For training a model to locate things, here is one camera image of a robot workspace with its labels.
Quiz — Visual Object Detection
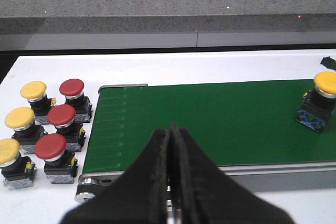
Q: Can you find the small black clip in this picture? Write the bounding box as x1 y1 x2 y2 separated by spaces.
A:
320 56 336 71

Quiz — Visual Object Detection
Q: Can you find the green conveyor belt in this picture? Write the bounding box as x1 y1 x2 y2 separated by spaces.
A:
76 80 335 219

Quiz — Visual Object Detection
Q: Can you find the red push button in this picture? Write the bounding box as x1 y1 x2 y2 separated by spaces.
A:
47 104 86 152
34 133 78 184
59 79 92 123

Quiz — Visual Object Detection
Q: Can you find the yellow mushroom push button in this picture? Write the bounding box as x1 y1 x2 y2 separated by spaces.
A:
296 71 335 133

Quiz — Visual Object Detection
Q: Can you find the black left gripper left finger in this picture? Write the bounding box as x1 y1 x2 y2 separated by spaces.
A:
61 130 170 223

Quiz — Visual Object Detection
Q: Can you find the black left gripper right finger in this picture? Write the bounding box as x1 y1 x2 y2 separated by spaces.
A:
169 124 294 223

